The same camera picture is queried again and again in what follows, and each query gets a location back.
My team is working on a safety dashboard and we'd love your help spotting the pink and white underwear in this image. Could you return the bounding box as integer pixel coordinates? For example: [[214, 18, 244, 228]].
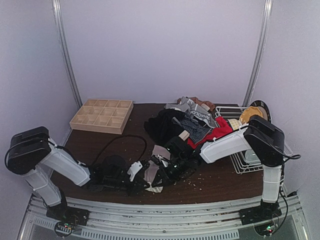
[[144, 145, 171, 194]]

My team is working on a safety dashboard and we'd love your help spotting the red underwear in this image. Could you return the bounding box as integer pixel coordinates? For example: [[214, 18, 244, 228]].
[[187, 116, 233, 149]]

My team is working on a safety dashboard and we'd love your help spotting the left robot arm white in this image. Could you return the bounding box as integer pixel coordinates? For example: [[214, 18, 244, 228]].
[[4, 126, 150, 209]]

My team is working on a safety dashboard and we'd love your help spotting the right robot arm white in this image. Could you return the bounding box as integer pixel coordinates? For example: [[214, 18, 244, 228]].
[[151, 115, 285, 208]]

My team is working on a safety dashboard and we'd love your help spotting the striped dark underwear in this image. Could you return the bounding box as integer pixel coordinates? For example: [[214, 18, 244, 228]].
[[171, 116, 213, 144]]

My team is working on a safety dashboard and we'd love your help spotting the black underwear white waistband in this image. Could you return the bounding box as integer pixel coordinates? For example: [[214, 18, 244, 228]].
[[143, 109, 186, 146]]

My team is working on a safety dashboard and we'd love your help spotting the grey lettered underwear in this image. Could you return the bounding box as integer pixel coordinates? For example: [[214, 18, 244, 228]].
[[164, 96, 217, 129]]

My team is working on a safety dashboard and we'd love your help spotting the tan beige underwear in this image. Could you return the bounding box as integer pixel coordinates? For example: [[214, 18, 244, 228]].
[[186, 97, 216, 112]]

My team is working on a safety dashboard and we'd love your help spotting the wooden compartment tray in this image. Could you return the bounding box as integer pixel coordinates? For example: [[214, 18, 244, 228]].
[[69, 99, 134, 135]]

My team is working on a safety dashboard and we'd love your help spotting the cream checkered bowl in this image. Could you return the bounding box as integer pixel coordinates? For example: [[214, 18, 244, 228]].
[[227, 118, 243, 131]]

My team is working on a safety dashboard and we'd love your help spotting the white bowl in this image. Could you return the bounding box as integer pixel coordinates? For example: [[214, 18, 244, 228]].
[[244, 149, 260, 165]]

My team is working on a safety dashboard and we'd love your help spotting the yellow dotted plate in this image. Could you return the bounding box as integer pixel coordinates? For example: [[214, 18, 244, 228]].
[[239, 106, 264, 125]]

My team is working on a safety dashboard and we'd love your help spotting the dark round plate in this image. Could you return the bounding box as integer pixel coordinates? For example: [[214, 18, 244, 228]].
[[250, 100, 272, 123]]

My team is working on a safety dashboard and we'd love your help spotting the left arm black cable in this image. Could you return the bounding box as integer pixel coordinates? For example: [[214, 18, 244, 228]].
[[4, 134, 148, 173]]

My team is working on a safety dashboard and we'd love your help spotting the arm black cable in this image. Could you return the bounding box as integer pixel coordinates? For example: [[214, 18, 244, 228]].
[[269, 139, 302, 236], [4, 134, 148, 173]]

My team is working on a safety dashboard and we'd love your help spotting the white wire dish rack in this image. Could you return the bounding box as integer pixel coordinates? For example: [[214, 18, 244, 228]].
[[214, 105, 293, 174]]

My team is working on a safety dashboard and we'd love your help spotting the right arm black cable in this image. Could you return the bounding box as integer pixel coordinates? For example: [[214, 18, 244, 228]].
[[269, 139, 302, 236]]

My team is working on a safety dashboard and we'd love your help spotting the right metal frame post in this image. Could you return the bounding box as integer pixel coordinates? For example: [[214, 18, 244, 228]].
[[242, 0, 274, 107]]

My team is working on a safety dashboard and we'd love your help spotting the metal frame post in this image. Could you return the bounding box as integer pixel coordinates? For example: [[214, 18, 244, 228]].
[[51, 0, 83, 109], [242, 0, 274, 107]]

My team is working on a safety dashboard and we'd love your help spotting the left metal frame post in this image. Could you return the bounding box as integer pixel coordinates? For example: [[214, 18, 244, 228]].
[[51, 0, 83, 109]]

